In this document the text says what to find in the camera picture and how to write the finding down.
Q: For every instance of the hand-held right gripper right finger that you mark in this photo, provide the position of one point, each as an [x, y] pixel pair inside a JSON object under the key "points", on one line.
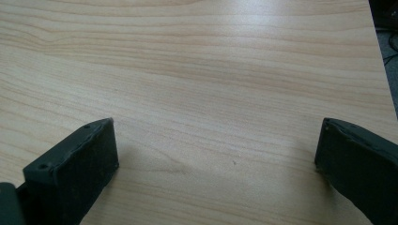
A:
{"points": [[363, 168]]}

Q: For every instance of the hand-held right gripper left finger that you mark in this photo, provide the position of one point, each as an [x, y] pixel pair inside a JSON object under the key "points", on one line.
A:
{"points": [[78, 175]]}

